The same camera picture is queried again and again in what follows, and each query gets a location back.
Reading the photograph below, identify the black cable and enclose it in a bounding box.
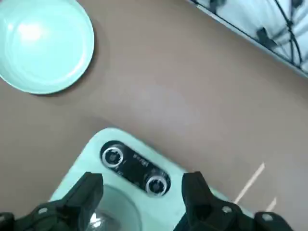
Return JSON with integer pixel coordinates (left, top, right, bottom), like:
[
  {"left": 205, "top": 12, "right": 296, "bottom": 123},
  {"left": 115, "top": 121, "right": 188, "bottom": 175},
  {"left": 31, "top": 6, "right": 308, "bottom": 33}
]
[{"left": 273, "top": 0, "right": 304, "bottom": 67}]

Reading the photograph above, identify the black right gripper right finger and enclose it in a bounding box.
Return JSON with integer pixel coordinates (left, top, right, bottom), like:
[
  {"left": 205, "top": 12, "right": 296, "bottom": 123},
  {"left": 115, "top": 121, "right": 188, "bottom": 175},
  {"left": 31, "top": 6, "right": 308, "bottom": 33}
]
[{"left": 181, "top": 171, "right": 293, "bottom": 231}]

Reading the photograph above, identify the red sausage skewer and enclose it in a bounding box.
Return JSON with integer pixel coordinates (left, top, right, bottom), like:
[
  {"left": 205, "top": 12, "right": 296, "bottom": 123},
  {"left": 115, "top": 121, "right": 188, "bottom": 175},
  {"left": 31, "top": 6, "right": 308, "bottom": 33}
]
[{"left": 266, "top": 196, "right": 278, "bottom": 210}]

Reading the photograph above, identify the silver black control knob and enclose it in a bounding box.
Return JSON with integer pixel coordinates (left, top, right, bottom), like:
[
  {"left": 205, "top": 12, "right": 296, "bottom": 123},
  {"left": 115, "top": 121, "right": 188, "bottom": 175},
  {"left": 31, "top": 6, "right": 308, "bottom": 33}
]
[
  {"left": 144, "top": 175, "right": 168, "bottom": 196},
  {"left": 101, "top": 146, "right": 125, "bottom": 168}
]

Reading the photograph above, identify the mint green plate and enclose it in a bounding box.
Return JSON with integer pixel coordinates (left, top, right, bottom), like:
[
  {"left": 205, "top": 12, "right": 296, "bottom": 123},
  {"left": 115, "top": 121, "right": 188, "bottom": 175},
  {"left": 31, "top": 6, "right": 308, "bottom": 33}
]
[{"left": 0, "top": 0, "right": 95, "bottom": 95}]

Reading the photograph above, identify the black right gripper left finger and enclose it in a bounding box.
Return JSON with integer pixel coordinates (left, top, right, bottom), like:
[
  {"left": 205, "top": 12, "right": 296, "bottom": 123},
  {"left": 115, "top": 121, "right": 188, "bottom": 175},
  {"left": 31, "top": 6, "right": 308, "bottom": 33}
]
[{"left": 0, "top": 171, "right": 104, "bottom": 231}]

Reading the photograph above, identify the two-sausage skewer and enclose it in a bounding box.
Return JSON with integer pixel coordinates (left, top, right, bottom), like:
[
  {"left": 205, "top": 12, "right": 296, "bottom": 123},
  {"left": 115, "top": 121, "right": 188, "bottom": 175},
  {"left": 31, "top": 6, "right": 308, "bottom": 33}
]
[{"left": 234, "top": 163, "right": 266, "bottom": 203}]

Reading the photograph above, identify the mint green cooking machine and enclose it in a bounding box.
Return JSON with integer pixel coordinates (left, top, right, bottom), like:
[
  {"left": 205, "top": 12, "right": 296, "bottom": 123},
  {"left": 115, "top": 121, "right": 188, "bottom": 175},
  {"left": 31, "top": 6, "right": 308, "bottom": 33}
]
[{"left": 49, "top": 127, "right": 241, "bottom": 231}]

